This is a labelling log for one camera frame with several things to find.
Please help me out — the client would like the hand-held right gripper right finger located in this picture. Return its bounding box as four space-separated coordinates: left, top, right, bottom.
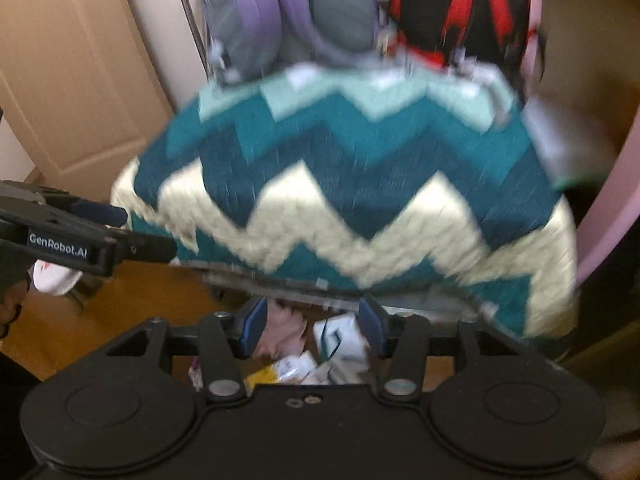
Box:
357 297 550 404

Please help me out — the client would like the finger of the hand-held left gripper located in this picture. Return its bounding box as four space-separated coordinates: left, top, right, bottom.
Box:
67 199 129 227
114 232 179 264

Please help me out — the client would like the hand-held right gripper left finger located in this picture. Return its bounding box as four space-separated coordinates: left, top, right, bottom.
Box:
104 297 268 404

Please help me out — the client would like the white knotted cloth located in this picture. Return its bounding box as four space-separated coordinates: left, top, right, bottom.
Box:
314 313 372 367

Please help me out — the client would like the white purple snack wrapper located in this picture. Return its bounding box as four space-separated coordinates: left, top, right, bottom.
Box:
249 352 323 387

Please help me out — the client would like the person's left hand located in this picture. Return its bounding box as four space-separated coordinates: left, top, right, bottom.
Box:
0 280 26 342

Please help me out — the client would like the pink crumpled tissue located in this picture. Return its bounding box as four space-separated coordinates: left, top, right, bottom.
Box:
260 299 307 357

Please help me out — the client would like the white slipper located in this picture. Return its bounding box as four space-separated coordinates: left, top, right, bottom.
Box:
32 260 84 297

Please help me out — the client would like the beige wooden door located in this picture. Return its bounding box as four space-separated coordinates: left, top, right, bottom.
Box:
0 0 173 188

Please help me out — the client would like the teal zigzag knitted blanket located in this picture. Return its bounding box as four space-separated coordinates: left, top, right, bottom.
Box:
110 62 580 338

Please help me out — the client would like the metal rack pole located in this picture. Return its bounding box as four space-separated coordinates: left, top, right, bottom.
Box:
165 0 213 78

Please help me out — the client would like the grey purple backpack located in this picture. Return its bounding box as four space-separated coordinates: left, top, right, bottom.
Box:
270 0 388 68
189 0 283 83

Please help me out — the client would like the black red backpack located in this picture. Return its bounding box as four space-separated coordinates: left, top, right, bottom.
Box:
387 0 532 68

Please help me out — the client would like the pink round frame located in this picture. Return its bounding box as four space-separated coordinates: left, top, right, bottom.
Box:
517 0 640 291

